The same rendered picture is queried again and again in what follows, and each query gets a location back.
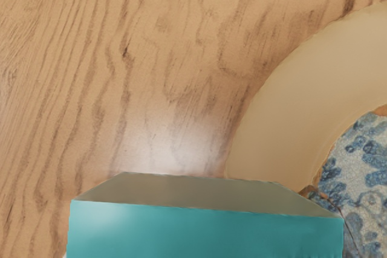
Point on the teal block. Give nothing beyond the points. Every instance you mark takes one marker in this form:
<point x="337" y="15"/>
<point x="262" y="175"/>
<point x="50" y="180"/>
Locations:
<point x="199" y="227"/>

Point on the cream plate with blue pattern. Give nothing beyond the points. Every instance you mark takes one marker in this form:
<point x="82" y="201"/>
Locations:
<point x="305" y="113"/>

